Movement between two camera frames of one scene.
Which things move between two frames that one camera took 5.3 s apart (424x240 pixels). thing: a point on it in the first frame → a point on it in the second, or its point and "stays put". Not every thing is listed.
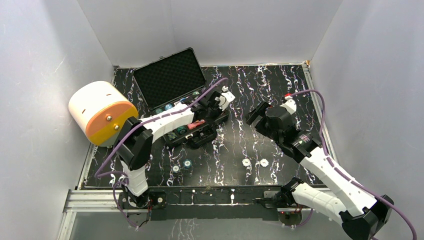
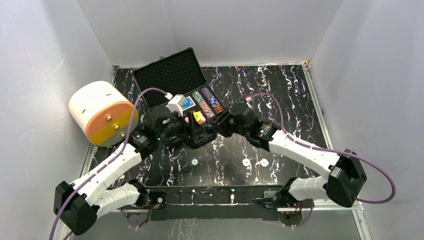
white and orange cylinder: (103, 109) stays put
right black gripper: (260, 110) → (220, 122)
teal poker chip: (187, 163) → (194, 162)
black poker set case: (171, 80) stays put
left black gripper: (205, 108) → (192, 133)
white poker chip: (264, 162) stays put
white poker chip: (246, 162) stays put
